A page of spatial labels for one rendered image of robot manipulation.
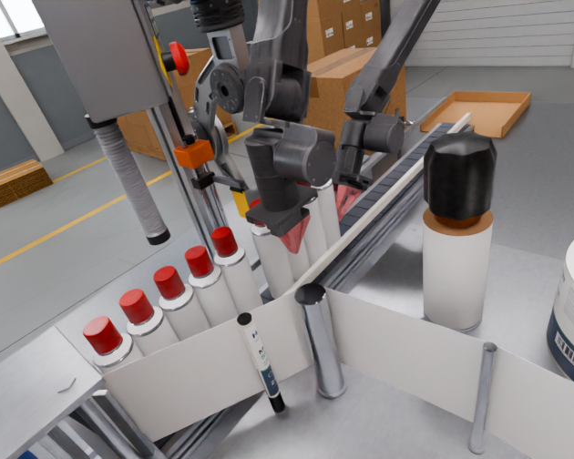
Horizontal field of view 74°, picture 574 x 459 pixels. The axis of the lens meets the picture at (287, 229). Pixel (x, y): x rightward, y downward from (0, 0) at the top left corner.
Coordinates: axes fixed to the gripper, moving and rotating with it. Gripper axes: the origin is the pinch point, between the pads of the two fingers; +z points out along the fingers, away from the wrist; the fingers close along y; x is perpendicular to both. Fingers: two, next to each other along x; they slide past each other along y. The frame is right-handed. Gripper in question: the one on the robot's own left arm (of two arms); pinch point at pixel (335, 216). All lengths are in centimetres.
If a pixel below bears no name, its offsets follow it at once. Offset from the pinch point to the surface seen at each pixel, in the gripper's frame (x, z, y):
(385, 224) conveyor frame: 13.7, -0.5, 5.3
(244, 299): -24.5, 15.9, 1.8
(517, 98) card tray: 83, -53, 11
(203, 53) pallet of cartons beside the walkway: 162, -119, -289
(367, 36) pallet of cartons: 314, -197, -207
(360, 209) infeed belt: 12.8, -2.5, -1.6
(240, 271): -27.4, 11.1, 2.2
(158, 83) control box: -45.5, -11.6, 0.5
